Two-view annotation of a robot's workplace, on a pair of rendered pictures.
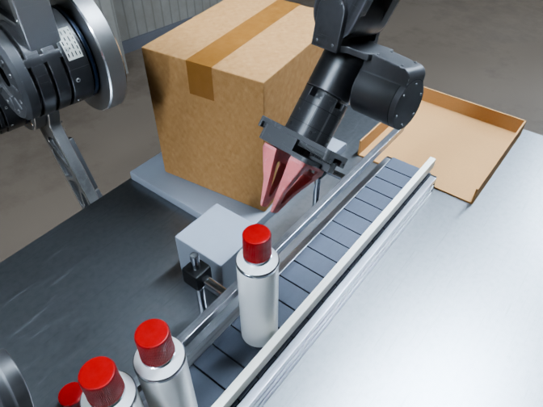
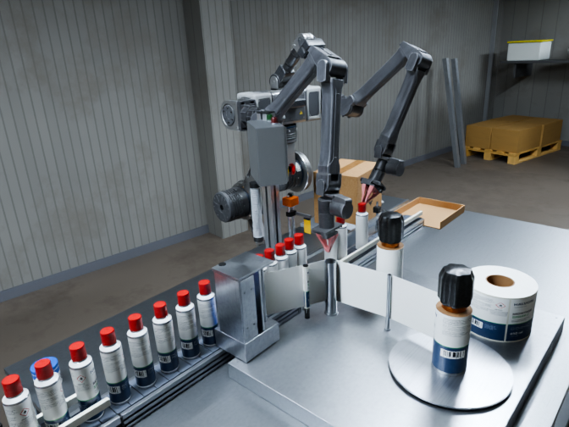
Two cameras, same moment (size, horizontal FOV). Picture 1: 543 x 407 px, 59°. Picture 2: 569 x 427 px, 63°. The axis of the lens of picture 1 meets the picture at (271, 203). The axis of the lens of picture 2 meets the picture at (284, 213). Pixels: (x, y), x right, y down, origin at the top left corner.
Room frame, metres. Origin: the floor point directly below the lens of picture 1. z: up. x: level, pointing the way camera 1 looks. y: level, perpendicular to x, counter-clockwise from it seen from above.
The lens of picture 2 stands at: (-1.44, 0.19, 1.71)
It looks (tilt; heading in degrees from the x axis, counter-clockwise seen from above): 20 degrees down; 5
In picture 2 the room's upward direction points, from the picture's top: 3 degrees counter-clockwise
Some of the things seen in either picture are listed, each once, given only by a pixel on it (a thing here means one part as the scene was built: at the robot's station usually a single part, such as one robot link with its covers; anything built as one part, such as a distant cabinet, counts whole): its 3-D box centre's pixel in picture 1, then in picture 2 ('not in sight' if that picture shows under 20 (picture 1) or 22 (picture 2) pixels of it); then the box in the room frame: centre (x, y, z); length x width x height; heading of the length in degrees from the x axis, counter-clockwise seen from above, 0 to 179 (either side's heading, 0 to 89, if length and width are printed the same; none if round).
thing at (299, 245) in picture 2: not in sight; (300, 260); (0.06, 0.27, 0.98); 0.05 x 0.05 x 0.20
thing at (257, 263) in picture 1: (258, 288); (361, 226); (0.37, 0.02, 0.98); 0.05 x 0.05 x 0.20
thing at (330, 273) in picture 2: not in sight; (330, 286); (-0.12, 0.16, 0.97); 0.05 x 0.05 x 0.19
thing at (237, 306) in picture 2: not in sight; (245, 304); (-0.29, 0.41, 1.01); 0.14 x 0.13 x 0.26; 142
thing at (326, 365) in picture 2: not in sight; (404, 346); (-0.27, -0.05, 0.86); 0.80 x 0.67 x 0.05; 142
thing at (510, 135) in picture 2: not in sight; (512, 137); (5.75, -2.78, 0.23); 1.40 x 0.97 x 0.47; 135
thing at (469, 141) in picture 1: (443, 137); (428, 212); (0.89, -0.38, 0.85); 0.30 x 0.26 x 0.04; 142
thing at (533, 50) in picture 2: not in sight; (528, 50); (6.15, -3.02, 1.47); 0.50 x 0.41 x 0.28; 45
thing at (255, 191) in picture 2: not in sight; (256, 212); (0.04, 0.41, 1.18); 0.04 x 0.04 x 0.21
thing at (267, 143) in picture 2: not in sight; (267, 152); (0.07, 0.36, 1.38); 0.17 x 0.10 x 0.19; 17
